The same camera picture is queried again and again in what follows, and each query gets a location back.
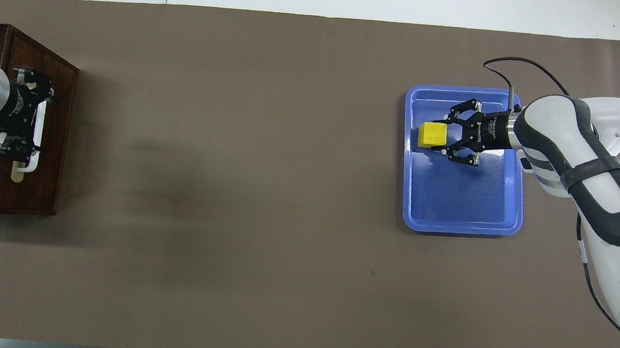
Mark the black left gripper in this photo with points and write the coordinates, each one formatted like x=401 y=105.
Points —
x=17 y=112

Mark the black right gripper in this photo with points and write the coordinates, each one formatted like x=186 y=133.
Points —
x=493 y=132

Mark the blue plastic tray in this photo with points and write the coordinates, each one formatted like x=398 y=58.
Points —
x=461 y=201

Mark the yellow cube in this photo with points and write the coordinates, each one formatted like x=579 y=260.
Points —
x=433 y=135

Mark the brown paper table mat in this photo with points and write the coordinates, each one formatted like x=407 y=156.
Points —
x=232 y=190

